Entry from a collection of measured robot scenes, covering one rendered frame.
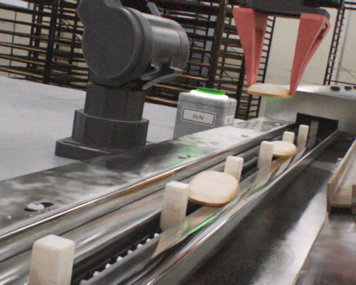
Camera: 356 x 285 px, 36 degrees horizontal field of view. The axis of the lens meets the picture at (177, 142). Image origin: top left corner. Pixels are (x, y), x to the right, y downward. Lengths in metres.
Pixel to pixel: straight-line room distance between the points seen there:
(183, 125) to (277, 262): 0.43
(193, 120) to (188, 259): 0.54
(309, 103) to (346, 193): 0.69
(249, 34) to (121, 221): 0.26
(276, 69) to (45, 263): 7.48
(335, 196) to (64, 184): 0.16
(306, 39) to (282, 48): 7.16
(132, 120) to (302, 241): 0.26
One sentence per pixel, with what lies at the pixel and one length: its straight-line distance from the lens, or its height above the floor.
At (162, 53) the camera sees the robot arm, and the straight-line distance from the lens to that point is 0.61.
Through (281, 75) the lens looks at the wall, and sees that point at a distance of 7.67.
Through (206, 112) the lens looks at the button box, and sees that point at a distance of 0.78.
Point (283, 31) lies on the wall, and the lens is 7.70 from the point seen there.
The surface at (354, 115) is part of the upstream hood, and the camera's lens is 1.00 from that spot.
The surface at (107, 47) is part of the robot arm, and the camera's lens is 0.60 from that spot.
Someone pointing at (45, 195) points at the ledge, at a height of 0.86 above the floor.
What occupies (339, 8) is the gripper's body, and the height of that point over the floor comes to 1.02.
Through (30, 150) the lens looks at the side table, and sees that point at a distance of 0.64.
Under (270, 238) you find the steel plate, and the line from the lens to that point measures 0.45.
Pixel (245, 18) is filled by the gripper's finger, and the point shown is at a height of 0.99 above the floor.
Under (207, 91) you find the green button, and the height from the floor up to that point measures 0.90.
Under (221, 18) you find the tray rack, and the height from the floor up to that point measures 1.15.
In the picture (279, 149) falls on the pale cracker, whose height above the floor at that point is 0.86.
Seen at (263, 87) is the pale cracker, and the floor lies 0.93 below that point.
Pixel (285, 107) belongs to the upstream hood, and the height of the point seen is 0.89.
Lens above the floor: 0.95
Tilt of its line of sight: 9 degrees down
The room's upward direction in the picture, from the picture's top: 9 degrees clockwise
